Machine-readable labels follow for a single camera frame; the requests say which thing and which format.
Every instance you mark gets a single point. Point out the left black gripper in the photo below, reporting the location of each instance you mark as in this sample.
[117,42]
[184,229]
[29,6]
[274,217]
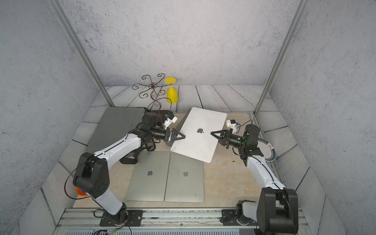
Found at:
[167,132]

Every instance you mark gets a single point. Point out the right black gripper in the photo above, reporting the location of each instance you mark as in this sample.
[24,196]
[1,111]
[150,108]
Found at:
[227,137]

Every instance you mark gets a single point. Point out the silver apple laptop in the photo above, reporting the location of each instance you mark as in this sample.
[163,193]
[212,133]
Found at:
[149,177]

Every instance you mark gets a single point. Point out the grey zippered laptop bag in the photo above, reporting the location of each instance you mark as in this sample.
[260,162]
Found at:
[115,124]

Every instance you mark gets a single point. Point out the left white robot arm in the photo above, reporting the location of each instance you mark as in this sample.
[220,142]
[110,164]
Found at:
[91,175]

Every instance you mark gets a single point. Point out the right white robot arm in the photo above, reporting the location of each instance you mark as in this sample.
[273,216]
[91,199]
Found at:
[276,210]

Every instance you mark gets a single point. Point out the yellow plastic goblet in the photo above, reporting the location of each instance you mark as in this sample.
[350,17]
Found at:
[171,94]

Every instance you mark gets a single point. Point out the white plate green red rim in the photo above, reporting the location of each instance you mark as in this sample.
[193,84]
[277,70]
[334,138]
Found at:
[267,150]

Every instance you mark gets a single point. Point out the orange bowl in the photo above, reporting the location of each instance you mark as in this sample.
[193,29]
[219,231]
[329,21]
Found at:
[80,192]

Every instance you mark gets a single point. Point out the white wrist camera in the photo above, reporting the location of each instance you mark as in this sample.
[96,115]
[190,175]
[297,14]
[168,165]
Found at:
[233,125]
[169,119]

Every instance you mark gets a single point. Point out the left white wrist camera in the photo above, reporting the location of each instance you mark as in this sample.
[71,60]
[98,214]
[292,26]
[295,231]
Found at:
[169,119]

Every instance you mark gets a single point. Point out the copper wire jewelry stand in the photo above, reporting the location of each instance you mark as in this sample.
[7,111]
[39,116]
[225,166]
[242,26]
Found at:
[153,90]

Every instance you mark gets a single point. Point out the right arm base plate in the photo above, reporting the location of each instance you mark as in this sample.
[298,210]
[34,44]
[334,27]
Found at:
[230,217]

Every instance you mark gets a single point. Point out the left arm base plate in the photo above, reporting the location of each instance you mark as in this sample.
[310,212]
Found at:
[131,218]

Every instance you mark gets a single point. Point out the front aluminium rail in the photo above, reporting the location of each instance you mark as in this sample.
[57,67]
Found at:
[162,221]

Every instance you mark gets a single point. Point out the right aluminium frame post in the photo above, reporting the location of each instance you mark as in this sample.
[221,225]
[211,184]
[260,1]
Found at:
[282,53]

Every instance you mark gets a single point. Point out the aluminium frame post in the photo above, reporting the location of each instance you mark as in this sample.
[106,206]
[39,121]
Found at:
[282,53]
[65,23]

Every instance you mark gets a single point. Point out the left aluminium frame post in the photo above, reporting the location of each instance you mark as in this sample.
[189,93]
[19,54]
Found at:
[65,23]

